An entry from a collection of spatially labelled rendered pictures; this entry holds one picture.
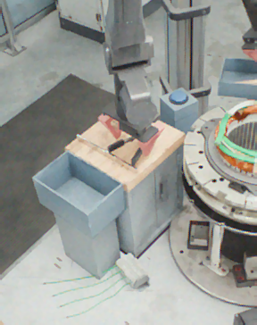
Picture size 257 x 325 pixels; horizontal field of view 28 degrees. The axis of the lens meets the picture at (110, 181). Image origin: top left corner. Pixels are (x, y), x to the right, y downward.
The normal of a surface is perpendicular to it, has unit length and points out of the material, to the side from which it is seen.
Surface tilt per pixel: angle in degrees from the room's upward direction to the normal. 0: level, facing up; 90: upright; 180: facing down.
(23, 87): 0
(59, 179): 90
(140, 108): 93
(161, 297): 0
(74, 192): 0
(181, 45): 90
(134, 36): 105
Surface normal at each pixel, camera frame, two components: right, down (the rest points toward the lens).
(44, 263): -0.10, -0.68
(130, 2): 0.24, 0.85
